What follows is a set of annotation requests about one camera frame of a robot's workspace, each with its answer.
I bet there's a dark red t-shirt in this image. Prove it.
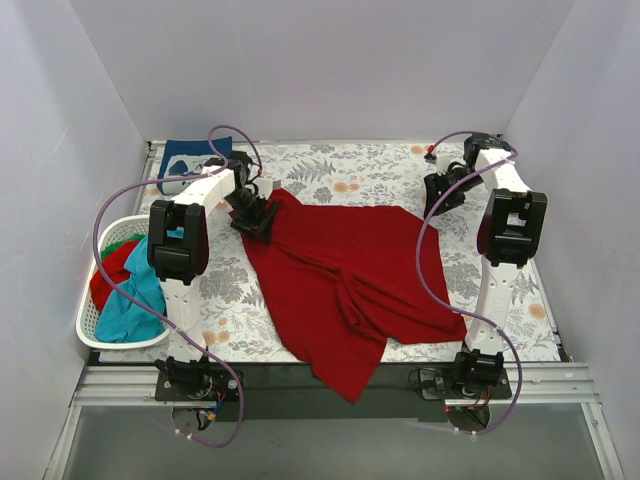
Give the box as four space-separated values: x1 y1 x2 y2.
243 189 467 403

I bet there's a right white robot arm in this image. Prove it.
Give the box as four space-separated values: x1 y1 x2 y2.
424 131 547 399

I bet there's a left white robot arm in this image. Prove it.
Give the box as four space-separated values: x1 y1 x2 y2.
147 151 279 400

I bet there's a floral patterned table cloth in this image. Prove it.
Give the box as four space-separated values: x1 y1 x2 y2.
200 143 562 362

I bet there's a folded blue printed t-shirt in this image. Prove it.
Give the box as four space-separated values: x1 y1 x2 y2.
157 136 233 196

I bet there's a white plastic laundry basket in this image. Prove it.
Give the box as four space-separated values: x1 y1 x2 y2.
75 215 169 350

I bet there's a green t-shirt in basket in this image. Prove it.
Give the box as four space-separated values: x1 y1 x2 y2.
100 235 143 265

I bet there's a red t-shirt in basket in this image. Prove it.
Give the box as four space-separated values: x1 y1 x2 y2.
89 245 139 312

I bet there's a turquoise t-shirt in basket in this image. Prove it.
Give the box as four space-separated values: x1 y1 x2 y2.
90 234 165 343

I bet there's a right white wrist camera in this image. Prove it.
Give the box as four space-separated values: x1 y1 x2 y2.
424 145 463 176

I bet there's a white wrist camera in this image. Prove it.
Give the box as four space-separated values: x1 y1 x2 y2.
252 178 281 200
424 145 463 176

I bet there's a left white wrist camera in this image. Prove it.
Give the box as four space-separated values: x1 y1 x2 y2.
252 178 281 200

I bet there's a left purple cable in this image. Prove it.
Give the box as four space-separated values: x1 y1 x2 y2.
90 124 264 449

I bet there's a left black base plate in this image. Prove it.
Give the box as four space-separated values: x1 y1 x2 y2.
154 367 245 402

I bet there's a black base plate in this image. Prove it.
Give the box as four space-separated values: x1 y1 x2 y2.
154 367 245 402
407 365 512 401

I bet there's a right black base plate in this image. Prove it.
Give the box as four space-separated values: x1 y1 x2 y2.
407 365 512 401

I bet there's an aluminium frame rail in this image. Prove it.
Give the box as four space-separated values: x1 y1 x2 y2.
73 362 600 405

